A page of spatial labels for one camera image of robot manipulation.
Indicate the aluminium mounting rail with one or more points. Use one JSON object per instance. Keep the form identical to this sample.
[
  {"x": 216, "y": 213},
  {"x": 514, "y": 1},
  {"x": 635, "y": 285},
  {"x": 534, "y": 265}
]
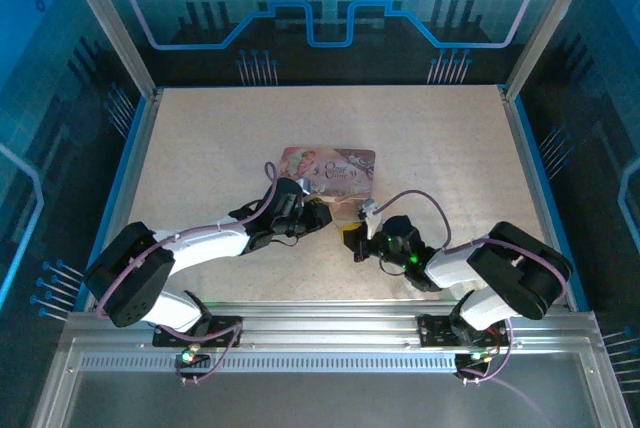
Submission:
[{"x": 325, "y": 323}]

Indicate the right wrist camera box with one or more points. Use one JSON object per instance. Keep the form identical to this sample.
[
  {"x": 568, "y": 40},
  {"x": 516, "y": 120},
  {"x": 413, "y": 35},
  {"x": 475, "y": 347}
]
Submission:
[{"x": 370, "y": 215}]

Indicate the aluminium side rail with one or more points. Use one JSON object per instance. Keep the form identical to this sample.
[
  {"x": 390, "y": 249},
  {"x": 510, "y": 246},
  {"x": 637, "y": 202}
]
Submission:
[
  {"x": 539, "y": 198},
  {"x": 129, "y": 193}
]

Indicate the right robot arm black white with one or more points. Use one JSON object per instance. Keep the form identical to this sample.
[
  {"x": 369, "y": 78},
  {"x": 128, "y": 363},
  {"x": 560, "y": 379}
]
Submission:
[{"x": 525, "y": 273}]

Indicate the left status LED board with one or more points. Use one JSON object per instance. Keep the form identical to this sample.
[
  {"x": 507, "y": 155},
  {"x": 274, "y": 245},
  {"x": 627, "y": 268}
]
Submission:
[{"x": 189, "y": 357}]

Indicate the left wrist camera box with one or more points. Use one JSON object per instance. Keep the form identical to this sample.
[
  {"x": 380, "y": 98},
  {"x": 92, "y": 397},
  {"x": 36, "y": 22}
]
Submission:
[{"x": 306, "y": 188}]

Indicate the status led board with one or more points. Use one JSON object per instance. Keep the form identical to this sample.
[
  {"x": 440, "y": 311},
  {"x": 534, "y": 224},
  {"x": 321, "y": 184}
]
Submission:
[
  {"x": 475, "y": 358},
  {"x": 189, "y": 357}
]

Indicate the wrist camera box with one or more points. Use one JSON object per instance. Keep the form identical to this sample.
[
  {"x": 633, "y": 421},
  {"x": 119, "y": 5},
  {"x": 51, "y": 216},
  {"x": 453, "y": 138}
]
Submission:
[
  {"x": 370, "y": 215},
  {"x": 306, "y": 188}
]

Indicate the left aluminium frame post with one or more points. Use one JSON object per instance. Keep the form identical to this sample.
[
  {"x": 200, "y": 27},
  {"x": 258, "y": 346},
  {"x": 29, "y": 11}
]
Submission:
[{"x": 107, "y": 23}]

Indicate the right aluminium frame post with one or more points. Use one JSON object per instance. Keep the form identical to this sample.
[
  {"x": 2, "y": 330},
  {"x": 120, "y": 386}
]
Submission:
[{"x": 550, "y": 18}]

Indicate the pink illustrated tin box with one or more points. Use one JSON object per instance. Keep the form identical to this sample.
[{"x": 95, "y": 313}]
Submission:
[{"x": 325, "y": 168}]

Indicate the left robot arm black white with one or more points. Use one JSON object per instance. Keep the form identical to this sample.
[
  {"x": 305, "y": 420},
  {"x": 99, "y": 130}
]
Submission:
[{"x": 135, "y": 288}]

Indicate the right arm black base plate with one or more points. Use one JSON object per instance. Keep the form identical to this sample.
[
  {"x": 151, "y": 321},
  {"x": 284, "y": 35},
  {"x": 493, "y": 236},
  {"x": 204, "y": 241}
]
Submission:
[{"x": 432, "y": 330}]

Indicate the right status LED board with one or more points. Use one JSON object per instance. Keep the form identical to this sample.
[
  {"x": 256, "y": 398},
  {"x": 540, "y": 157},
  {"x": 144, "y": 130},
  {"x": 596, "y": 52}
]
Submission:
[{"x": 475, "y": 358}]

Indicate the grey metal sheet panel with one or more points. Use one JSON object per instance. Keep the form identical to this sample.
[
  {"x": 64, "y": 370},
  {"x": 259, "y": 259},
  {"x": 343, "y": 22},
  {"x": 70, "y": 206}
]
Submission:
[{"x": 325, "y": 403}]

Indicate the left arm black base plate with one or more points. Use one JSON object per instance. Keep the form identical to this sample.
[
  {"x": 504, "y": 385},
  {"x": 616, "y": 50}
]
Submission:
[{"x": 222, "y": 322}]

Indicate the left aluminium side rail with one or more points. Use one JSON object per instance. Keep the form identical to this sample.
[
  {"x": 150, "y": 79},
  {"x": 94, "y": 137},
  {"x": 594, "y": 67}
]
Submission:
[{"x": 129, "y": 193}]

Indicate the right aluminium side rail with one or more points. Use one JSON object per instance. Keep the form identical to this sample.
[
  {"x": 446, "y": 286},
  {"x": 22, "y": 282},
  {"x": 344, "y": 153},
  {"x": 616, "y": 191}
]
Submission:
[{"x": 539, "y": 198}]

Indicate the aluminium frame post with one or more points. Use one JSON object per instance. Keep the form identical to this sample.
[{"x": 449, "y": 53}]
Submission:
[
  {"x": 107, "y": 23},
  {"x": 550, "y": 18}
]

